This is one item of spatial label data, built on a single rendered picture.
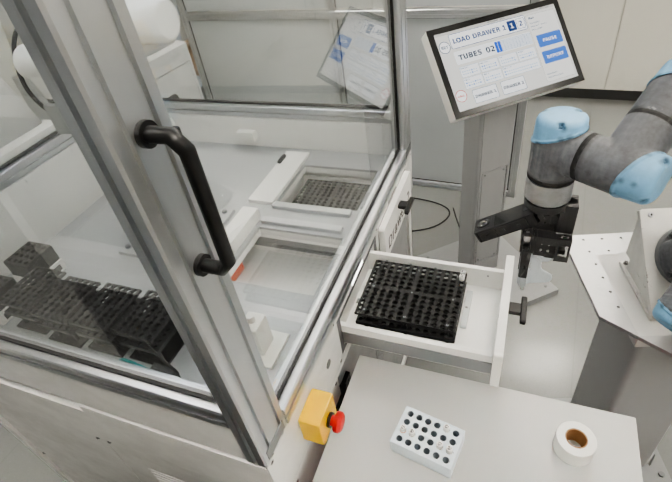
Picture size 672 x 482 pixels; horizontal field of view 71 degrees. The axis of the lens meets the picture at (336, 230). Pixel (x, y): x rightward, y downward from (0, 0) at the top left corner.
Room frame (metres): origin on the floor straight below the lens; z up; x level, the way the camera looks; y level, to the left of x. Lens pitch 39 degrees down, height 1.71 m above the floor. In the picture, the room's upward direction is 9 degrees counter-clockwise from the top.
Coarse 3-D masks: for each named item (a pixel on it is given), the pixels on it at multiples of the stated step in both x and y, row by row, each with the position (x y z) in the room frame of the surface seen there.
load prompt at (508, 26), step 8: (520, 16) 1.66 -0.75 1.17; (488, 24) 1.63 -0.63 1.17; (496, 24) 1.63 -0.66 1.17; (504, 24) 1.63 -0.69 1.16; (512, 24) 1.63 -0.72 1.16; (520, 24) 1.64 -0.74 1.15; (464, 32) 1.60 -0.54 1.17; (472, 32) 1.60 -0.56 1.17; (480, 32) 1.60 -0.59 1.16; (488, 32) 1.61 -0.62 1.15; (496, 32) 1.61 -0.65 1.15; (504, 32) 1.61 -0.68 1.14; (512, 32) 1.62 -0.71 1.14; (456, 40) 1.58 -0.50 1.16; (464, 40) 1.58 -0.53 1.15; (472, 40) 1.58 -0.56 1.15; (480, 40) 1.58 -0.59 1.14; (456, 48) 1.56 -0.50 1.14
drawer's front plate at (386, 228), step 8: (408, 176) 1.17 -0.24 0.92; (400, 184) 1.13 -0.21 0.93; (408, 184) 1.17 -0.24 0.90; (400, 192) 1.09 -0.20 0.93; (392, 200) 1.06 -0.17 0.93; (392, 208) 1.02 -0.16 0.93; (384, 216) 0.99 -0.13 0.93; (392, 216) 1.00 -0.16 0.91; (384, 224) 0.96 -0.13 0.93; (392, 224) 1.00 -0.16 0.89; (400, 224) 1.07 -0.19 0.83; (384, 232) 0.94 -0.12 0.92; (392, 232) 1.00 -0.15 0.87; (384, 240) 0.94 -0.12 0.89; (392, 240) 0.99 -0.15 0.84; (384, 248) 0.94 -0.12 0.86
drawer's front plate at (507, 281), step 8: (512, 256) 0.77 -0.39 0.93; (512, 264) 0.74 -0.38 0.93; (504, 272) 0.72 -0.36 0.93; (512, 272) 0.72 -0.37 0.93; (504, 280) 0.70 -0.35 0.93; (504, 288) 0.68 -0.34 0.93; (504, 296) 0.65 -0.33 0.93; (504, 304) 0.63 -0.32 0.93; (504, 312) 0.61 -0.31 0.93; (504, 320) 0.59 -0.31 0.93; (504, 328) 0.57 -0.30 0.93; (496, 336) 0.56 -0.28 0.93; (504, 336) 0.55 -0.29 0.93; (496, 344) 0.54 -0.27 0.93; (504, 344) 0.54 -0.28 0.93; (496, 352) 0.52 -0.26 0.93; (496, 360) 0.52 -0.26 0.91; (496, 368) 0.51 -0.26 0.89; (496, 376) 0.51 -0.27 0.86; (496, 384) 0.51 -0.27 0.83
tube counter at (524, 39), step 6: (516, 36) 1.61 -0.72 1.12; (522, 36) 1.61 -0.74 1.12; (528, 36) 1.61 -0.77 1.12; (492, 42) 1.58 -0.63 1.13; (498, 42) 1.59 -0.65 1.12; (504, 42) 1.59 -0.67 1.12; (510, 42) 1.59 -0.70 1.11; (516, 42) 1.59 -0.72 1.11; (522, 42) 1.60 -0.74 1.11; (528, 42) 1.60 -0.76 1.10; (486, 48) 1.57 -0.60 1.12; (492, 48) 1.57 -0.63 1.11; (498, 48) 1.57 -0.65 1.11; (504, 48) 1.57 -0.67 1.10; (510, 48) 1.58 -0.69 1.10; (492, 54) 1.56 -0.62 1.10
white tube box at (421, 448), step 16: (416, 416) 0.49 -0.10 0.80; (400, 432) 0.47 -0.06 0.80; (416, 432) 0.46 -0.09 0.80; (432, 432) 0.46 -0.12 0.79; (448, 432) 0.45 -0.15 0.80; (464, 432) 0.44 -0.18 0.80; (400, 448) 0.44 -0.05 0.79; (416, 448) 0.44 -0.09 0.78; (432, 448) 0.42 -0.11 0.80; (432, 464) 0.40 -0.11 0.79; (448, 464) 0.39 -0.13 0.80
